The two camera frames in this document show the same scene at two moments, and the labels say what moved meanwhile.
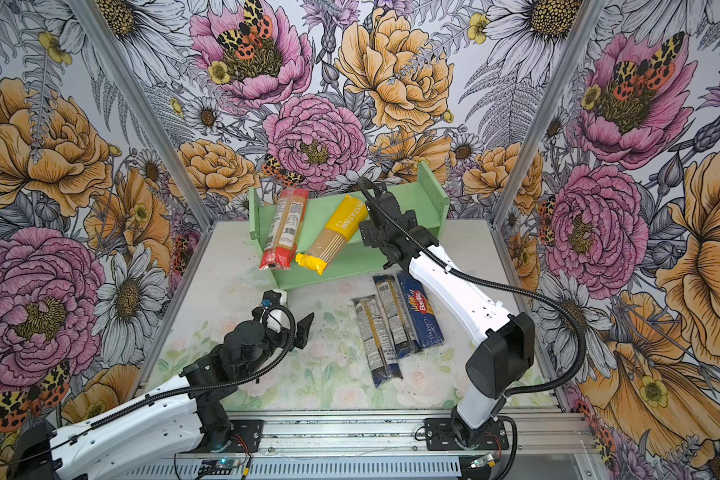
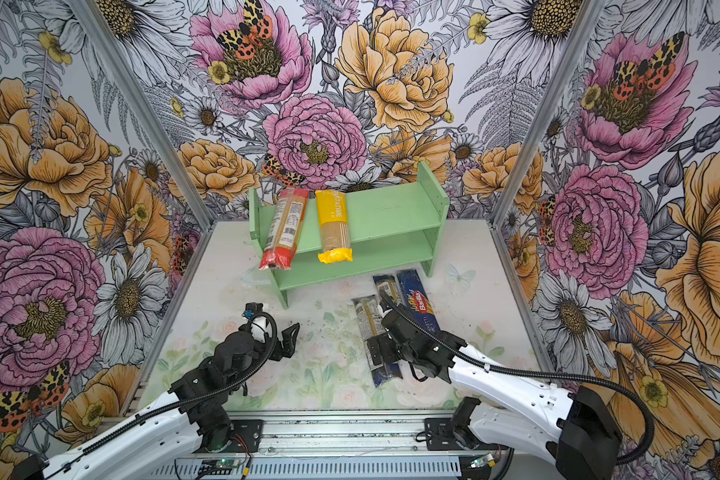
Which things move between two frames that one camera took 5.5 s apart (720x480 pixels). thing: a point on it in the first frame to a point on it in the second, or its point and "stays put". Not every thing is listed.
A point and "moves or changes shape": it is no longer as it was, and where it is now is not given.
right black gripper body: (368, 231) to (405, 353)
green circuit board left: (221, 466) stays put
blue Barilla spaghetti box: (426, 326) stays put
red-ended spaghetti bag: (282, 243) stays put
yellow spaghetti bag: (344, 218) moves or changes shape
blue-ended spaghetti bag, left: (377, 341) stays put
